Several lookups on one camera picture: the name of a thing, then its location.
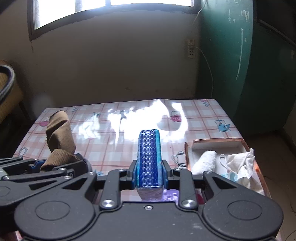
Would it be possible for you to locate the blue tissue packet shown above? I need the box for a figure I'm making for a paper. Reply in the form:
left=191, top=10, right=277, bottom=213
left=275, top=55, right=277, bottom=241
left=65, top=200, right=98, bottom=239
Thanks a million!
left=135, top=129, right=164, bottom=201

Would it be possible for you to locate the red knitted cloth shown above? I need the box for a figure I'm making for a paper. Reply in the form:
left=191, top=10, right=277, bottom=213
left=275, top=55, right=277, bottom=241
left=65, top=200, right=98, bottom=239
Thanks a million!
left=195, top=189, right=206, bottom=205

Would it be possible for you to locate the brown sock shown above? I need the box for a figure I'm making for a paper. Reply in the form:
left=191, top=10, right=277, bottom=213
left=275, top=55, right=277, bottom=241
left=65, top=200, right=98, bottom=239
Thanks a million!
left=40, top=110, right=79, bottom=172

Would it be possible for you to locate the blue face mask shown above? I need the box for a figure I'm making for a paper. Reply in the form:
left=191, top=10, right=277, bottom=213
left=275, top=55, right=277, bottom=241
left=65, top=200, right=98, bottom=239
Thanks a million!
left=218, top=153, right=240, bottom=183

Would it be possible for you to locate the white tissue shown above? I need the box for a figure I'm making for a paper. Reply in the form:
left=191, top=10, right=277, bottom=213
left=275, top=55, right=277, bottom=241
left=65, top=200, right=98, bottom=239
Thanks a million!
left=225, top=148, right=265, bottom=195

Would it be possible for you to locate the purple packet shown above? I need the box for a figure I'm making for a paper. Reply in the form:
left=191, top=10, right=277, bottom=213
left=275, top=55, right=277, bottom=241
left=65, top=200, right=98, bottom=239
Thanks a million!
left=161, top=189, right=179, bottom=205

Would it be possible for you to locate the white rolled cloth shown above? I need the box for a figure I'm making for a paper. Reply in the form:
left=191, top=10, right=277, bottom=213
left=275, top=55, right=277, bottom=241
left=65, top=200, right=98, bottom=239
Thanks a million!
left=191, top=151, right=217, bottom=175

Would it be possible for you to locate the pink checkered tablecloth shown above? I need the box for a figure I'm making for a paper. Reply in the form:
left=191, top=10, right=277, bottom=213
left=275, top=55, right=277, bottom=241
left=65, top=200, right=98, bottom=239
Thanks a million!
left=12, top=98, right=246, bottom=207

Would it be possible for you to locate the cardboard box tray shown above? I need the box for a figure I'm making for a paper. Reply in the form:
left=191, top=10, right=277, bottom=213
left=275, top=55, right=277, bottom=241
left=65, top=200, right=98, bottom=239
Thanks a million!
left=185, top=138, right=271, bottom=197

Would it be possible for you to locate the woven yellow chair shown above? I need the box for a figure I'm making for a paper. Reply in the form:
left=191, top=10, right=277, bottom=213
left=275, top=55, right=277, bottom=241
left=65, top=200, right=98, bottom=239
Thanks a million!
left=1, top=60, right=23, bottom=123

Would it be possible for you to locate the green cabinet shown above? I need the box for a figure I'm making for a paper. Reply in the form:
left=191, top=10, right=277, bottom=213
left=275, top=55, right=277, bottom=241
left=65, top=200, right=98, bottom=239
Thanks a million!
left=196, top=1, right=295, bottom=136

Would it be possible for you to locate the wall power socket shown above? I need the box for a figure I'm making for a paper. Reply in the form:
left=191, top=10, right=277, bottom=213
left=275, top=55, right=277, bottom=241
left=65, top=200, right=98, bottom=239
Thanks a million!
left=187, top=39, right=195, bottom=59

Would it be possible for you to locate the white power cable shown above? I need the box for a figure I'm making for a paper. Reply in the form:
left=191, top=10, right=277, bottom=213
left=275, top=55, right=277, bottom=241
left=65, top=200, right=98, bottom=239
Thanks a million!
left=194, top=0, right=214, bottom=100

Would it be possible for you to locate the window with dark frame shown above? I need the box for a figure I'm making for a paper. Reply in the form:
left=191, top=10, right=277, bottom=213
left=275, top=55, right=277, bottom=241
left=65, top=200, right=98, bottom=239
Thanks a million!
left=27, top=0, right=202, bottom=42

